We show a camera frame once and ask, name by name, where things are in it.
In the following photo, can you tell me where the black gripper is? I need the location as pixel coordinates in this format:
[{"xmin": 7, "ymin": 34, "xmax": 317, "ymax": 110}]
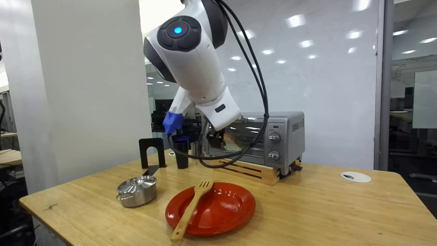
[{"xmin": 179, "ymin": 113, "xmax": 226, "ymax": 156}]

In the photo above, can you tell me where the black plastic cup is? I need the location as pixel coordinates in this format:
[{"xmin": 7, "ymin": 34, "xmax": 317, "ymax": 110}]
[{"xmin": 172, "ymin": 138, "xmax": 192, "ymax": 171}]

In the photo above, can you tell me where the wooden slatted oven base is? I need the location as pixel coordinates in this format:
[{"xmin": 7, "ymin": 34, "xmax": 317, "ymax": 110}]
[{"xmin": 211, "ymin": 156, "xmax": 304, "ymax": 187}]

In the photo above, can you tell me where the black phone stand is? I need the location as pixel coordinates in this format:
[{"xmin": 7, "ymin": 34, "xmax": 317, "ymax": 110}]
[{"xmin": 138, "ymin": 136, "xmax": 168, "ymax": 177}]

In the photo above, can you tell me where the silver toaster oven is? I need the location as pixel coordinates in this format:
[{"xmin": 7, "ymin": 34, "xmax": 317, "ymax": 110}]
[{"xmin": 198, "ymin": 109, "xmax": 307, "ymax": 177}]

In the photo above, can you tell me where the red round plate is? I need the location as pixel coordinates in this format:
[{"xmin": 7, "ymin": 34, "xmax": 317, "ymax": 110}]
[{"xmin": 164, "ymin": 181, "xmax": 256, "ymax": 238}]

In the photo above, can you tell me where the wooden slotted spatula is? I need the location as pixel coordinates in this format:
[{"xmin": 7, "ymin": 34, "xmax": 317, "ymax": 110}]
[{"xmin": 169, "ymin": 179, "xmax": 215, "ymax": 242}]

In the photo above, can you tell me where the small steel pot with lid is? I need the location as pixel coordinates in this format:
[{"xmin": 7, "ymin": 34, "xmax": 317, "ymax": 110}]
[{"xmin": 114, "ymin": 173, "xmax": 160, "ymax": 209}]

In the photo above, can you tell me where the white and blue wrist camera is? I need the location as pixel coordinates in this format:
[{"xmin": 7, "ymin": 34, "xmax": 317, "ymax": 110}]
[{"xmin": 161, "ymin": 86, "xmax": 195, "ymax": 136}]

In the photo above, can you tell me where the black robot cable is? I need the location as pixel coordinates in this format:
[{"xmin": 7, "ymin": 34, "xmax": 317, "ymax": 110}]
[{"xmin": 180, "ymin": 0, "xmax": 271, "ymax": 169}]

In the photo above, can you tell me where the white round cable grommet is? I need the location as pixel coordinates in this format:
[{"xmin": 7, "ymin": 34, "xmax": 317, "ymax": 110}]
[{"xmin": 338, "ymin": 169, "xmax": 373, "ymax": 184}]

